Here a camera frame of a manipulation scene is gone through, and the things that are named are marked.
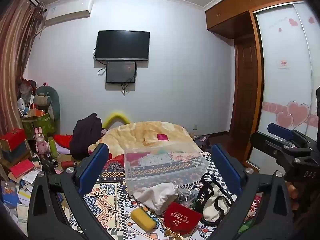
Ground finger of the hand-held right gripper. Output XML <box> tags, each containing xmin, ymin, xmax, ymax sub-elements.
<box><xmin>250</xmin><ymin>123</ymin><xmax>316</xmax><ymax>167</ymax></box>

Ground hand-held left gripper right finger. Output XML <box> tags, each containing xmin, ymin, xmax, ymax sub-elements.
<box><xmin>207</xmin><ymin>144</ymin><xmax>295</xmax><ymax>240</ymax></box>

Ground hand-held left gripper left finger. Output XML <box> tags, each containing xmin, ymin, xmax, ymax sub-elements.
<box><xmin>27</xmin><ymin>143</ymin><xmax>118</xmax><ymax>240</ymax></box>

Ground white bag with black trim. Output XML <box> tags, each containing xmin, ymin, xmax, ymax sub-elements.
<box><xmin>194</xmin><ymin>172</ymin><xmax>238</xmax><ymax>226</ymax></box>

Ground clear plastic storage box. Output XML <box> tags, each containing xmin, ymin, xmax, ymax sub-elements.
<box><xmin>124</xmin><ymin>142</ymin><xmax>210</xmax><ymax>196</ymax></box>

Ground red drawstring pouch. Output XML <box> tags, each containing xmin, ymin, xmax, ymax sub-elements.
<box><xmin>164</xmin><ymin>201</ymin><xmax>203</xmax><ymax>236</ymax></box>

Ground white cloth pouch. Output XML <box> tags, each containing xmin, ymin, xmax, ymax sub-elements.
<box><xmin>134</xmin><ymin>182</ymin><xmax>178</xmax><ymax>215</ymax></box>

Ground yellow sponge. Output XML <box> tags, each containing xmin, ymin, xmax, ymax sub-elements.
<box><xmin>131</xmin><ymin>207</ymin><xmax>157</xmax><ymax>229</ymax></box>

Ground person's right hand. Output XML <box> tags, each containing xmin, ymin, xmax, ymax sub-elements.
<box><xmin>286</xmin><ymin>182</ymin><xmax>300</xmax><ymax>212</ymax></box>

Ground patterned bed sheet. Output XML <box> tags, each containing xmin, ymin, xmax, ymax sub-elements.
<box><xmin>62</xmin><ymin>152</ymin><xmax>263</xmax><ymax>240</ymax></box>

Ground dark jacket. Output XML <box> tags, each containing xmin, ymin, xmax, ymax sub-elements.
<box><xmin>69</xmin><ymin>113</ymin><xmax>103</xmax><ymax>161</ymax></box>

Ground dark patterned bag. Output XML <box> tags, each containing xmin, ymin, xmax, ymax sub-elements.
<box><xmin>193</xmin><ymin>134</ymin><xmax>213</xmax><ymax>153</ymax></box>

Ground white heart-print sliding door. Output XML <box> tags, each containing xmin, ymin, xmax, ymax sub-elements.
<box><xmin>245</xmin><ymin>1</ymin><xmax>320</xmax><ymax>168</ymax></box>

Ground red cloth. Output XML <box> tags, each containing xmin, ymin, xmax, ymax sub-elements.
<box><xmin>54</xmin><ymin>134</ymin><xmax>74</xmax><ymax>149</ymax></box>

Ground black cylindrical device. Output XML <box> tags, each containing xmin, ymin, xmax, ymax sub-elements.
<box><xmin>40</xmin><ymin>151</ymin><xmax>60</xmax><ymax>176</ymax></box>

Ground green bottle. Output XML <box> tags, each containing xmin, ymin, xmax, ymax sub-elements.
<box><xmin>48</xmin><ymin>136</ymin><xmax>59</xmax><ymax>159</ymax></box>

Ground clear plastic bag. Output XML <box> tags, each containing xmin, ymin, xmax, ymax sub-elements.
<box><xmin>174</xmin><ymin>185</ymin><xmax>198</xmax><ymax>206</ymax></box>

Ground brown wooden door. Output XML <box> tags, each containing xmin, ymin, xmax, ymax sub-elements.
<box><xmin>229</xmin><ymin>34</ymin><xmax>263</xmax><ymax>143</ymax></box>

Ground yellow curved pillow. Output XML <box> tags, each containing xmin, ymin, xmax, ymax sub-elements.
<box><xmin>103</xmin><ymin>110</ymin><xmax>130</xmax><ymax>130</ymax></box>

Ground beige floral quilt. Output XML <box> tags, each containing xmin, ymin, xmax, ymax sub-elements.
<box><xmin>89</xmin><ymin>122</ymin><xmax>203</xmax><ymax>161</ymax></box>

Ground pink rabbit figure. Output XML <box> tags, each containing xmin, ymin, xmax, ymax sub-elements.
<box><xmin>34</xmin><ymin>127</ymin><xmax>49</xmax><ymax>154</ymax></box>

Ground green gift bag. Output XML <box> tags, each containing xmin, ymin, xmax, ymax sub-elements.
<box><xmin>22</xmin><ymin>110</ymin><xmax>56</xmax><ymax>140</ymax></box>

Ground red book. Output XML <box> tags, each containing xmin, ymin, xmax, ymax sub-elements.
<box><xmin>9</xmin><ymin>159</ymin><xmax>36</xmax><ymax>179</ymax></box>

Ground pile of papers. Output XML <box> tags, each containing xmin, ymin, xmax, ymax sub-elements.
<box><xmin>0</xmin><ymin>169</ymin><xmax>47</xmax><ymax>232</ymax></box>

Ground dark blue box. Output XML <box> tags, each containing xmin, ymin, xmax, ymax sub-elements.
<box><xmin>0</xmin><ymin>142</ymin><xmax>32</xmax><ymax>163</ymax></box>

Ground gold tassel ornament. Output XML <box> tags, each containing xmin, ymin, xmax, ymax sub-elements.
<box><xmin>164</xmin><ymin>228</ymin><xmax>183</xmax><ymax>238</ymax></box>

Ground blue book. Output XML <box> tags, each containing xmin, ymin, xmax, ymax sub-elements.
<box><xmin>0</xmin><ymin>180</ymin><xmax>20</xmax><ymax>206</ymax></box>

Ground red box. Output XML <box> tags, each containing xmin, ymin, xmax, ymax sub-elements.
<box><xmin>0</xmin><ymin>128</ymin><xmax>27</xmax><ymax>152</ymax></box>

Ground small black monitor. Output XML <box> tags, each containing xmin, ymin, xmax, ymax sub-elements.
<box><xmin>105</xmin><ymin>61</ymin><xmax>137</xmax><ymax>84</ymax></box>

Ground wooden overhead cabinet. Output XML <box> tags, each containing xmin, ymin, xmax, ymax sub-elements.
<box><xmin>204</xmin><ymin>0</ymin><xmax>303</xmax><ymax>40</ymax></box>

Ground striped brown curtain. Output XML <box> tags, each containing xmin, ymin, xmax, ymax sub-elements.
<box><xmin>0</xmin><ymin>0</ymin><xmax>47</xmax><ymax>137</ymax></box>

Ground white air conditioner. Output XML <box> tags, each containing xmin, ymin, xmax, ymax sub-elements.
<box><xmin>44</xmin><ymin>0</ymin><xmax>94</xmax><ymax>27</ymax></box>

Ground wall-mounted black television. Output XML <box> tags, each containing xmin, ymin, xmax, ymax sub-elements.
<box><xmin>94</xmin><ymin>30</ymin><xmax>150</xmax><ymax>62</ymax></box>

